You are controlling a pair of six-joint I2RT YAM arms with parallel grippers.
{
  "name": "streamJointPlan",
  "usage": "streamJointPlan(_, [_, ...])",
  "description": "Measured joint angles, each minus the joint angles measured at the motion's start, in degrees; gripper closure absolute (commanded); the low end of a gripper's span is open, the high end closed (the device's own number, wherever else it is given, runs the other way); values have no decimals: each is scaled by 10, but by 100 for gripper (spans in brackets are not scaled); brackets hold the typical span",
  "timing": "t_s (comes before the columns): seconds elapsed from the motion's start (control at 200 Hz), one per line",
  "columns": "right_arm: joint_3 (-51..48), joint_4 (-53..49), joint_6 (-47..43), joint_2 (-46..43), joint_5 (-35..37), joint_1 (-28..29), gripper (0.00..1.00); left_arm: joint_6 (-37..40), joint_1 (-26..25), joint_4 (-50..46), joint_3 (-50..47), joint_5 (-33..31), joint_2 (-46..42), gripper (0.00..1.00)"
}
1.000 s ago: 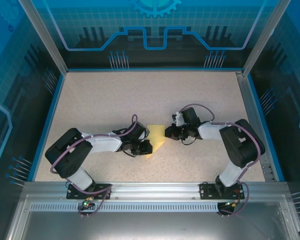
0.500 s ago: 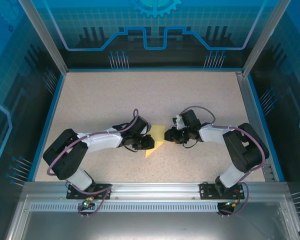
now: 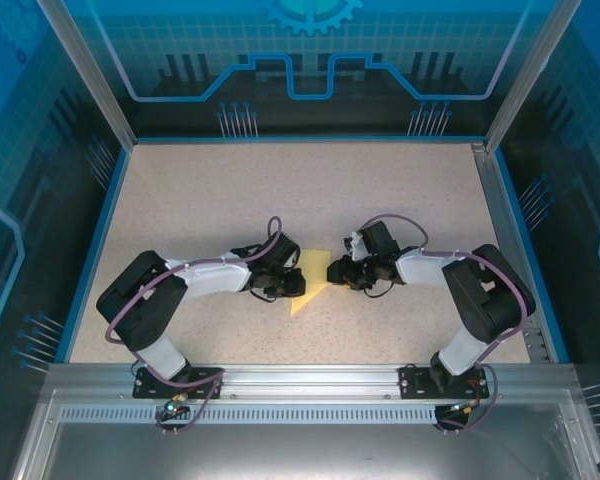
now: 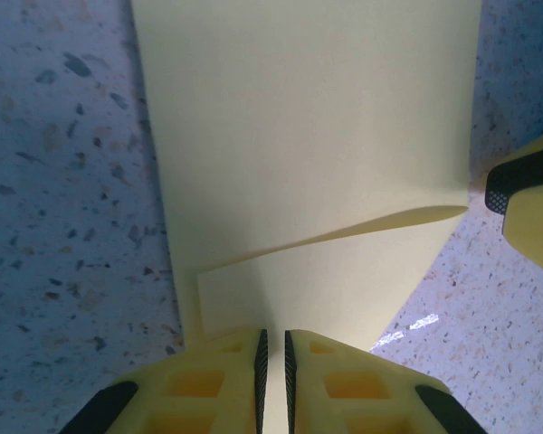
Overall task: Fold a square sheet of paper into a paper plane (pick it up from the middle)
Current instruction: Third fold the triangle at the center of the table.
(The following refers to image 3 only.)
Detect aluminium side rail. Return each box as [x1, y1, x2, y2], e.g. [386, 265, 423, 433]
[471, 141, 554, 365]

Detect aluminium mounting rail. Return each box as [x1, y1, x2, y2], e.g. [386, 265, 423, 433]
[44, 363, 579, 401]

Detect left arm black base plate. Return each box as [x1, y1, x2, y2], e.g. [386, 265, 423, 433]
[132, 366, 226, 401]

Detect slotted metal cable duct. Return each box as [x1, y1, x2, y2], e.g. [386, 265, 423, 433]
[59, 405, 444, 426]

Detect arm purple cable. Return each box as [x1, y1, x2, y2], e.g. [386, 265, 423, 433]
[357, 213, 536, 435]
[103, 215, 284, 437]

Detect blue printed side panel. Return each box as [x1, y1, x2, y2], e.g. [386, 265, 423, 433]
[0, 0, 131, 480]
[499, 0, 600, 480]

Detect metal sheet tray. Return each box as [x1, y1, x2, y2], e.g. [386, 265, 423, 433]
[9, 389, 600, 480]

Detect gripper thin black cable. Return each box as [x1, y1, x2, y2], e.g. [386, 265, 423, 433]
[248, 288, 289, 303]
[364, 279, 396, 300]

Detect blue printed gear panel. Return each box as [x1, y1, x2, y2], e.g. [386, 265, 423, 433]
[77, 0, 536, 139]

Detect right gripper thin black cable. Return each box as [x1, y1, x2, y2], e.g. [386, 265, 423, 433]
[364, 279, 396, 300]

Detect connector with green light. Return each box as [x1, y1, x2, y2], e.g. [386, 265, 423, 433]
[444, 398, 483, 419]
[160, 392, 190, 420]

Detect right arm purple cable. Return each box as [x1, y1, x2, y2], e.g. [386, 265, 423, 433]
[357, 213, 536, 435]

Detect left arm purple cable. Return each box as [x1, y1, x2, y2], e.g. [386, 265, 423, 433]
[103, 215, 284, 437]

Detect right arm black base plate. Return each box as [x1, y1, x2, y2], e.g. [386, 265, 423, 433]
[398, 364, 487, 401]

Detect left gripper thin black cable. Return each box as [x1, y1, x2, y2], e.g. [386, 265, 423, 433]
[248, 288, 289, 303]

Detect aluminium frame post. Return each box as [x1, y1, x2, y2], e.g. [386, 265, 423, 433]
[482, 0, 581, 154]
[34, 0, 140, 151]

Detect yellow paper sheet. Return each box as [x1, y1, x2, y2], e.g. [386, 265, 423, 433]
[289, 248, 332, 317]

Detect blue table border trim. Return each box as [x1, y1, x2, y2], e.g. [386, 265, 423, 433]
[54, 133, 572, 365]

